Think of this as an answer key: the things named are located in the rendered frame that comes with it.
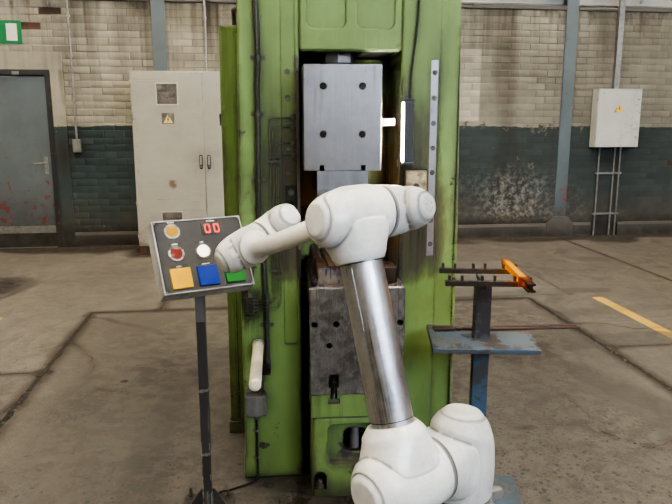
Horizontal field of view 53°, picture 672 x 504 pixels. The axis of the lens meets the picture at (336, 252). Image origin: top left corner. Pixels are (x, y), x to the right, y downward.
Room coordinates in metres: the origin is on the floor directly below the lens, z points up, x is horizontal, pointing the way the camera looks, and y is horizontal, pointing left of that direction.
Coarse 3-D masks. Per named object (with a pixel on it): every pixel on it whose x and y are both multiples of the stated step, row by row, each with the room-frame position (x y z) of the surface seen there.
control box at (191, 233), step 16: (160, 224) 2.38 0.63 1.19; (176, 224) 2.41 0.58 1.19; (192, 224) 2.44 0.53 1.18; (208, 224) 2.46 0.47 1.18; (224, 224) 2.49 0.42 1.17; (240, 224) 2.52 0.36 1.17; (160, 240) 2.35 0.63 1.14; (176, 240) 2.38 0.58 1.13; (192, 240) 2.40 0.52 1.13; (208, 240) 2.43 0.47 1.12; (160, 256) 2.32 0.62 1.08; (192, 256) 2.37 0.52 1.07; (208, 256) 2.40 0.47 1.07; (160, 272) 2.29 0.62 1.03; (192, 272) 2.34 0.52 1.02; (160, 288) 2.29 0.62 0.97; (192, 288) 2.31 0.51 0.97; (208, 288) 2.33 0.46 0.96; (224, 288) 2.37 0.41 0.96; (240, 288) 2.42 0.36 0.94
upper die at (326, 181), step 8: (320, 168) 2.73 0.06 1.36; (312, 176) 2.93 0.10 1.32; (320, 176) 2.59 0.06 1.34; (328, 176) 2.60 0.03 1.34; (336, 176) 2.60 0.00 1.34; (344, 176) 2.60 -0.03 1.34; (352, 176) 2.60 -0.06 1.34; (360, 176) 2.61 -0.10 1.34; (312, 184) 2.94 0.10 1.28; (320, 184) 2.59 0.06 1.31; (328, 184) 2.60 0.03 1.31; (336, 184) 2.60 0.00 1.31; (344, 184) 2.60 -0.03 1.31; (352, 184) 2.60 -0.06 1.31; (320, 192) 2.59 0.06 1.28
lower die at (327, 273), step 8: (320, 248) 3.01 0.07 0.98; (328, 256) 2.78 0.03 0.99; (320, 264) 2.67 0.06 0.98; (328, 264) 2.62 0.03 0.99; (320, 272) 2.59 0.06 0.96; (328, 272) 2.60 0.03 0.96; (336, 272) 2.60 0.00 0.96; (320, 280) 2.59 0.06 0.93; (328, 280) 2.60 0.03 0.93; (336, 280) 2.60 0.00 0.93
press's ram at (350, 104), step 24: (312, 72) 2.59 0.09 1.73; (336, 72) 2.60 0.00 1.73; (360, 72) 2.61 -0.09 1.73; (312, 96) 2.59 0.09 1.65; (336, 96) 2.60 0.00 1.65; (360, 96) 2.61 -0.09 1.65; (312, 120) 2.59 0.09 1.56; (336, 120) 2.60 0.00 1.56; (360, 120) 2.61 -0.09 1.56; (384, 120) 2.81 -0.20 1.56; (312, 144) 2.59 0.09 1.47; (336, 144) 2.60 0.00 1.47; (360, 144) 2.61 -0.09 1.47; (312, 168) 2.59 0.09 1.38; (336, 168) 2.60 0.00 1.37; (360, 168) 2.61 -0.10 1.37
